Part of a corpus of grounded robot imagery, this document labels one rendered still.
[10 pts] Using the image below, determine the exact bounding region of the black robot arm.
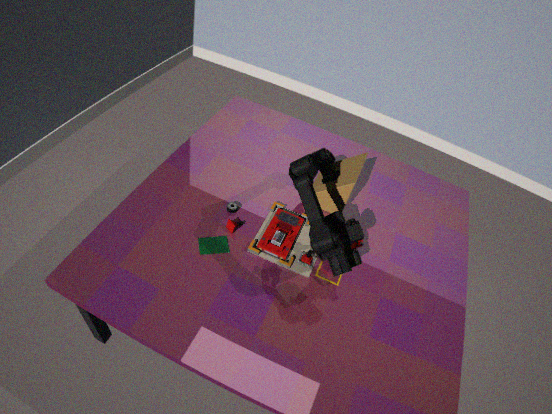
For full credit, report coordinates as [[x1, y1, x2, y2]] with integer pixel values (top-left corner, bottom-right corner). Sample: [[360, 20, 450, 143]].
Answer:
[[289, 148, 364, 277]]

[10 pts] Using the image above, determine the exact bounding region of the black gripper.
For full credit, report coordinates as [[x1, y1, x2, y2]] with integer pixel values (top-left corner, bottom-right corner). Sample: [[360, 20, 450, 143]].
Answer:
[[325, 211, 362, 268]]

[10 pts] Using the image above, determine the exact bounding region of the flat green square pad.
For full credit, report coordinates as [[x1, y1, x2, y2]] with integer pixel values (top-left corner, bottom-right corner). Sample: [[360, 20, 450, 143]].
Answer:
[[198, 236, 229, 254]]

